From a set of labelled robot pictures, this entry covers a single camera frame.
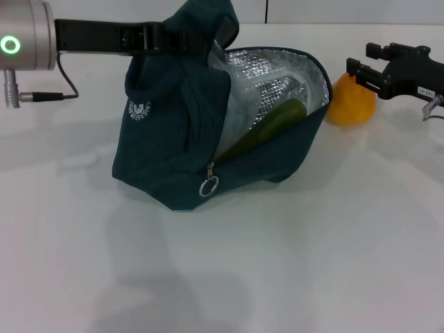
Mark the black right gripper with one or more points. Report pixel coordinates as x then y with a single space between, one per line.
412 76

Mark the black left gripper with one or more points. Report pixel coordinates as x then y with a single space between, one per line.
90 36

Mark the orange yellow pear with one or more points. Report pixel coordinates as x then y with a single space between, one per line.
350 104

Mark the green cucumber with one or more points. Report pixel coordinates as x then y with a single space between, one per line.
281 118

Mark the dark teal insulated lunch bag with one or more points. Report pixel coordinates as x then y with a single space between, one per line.
166 145

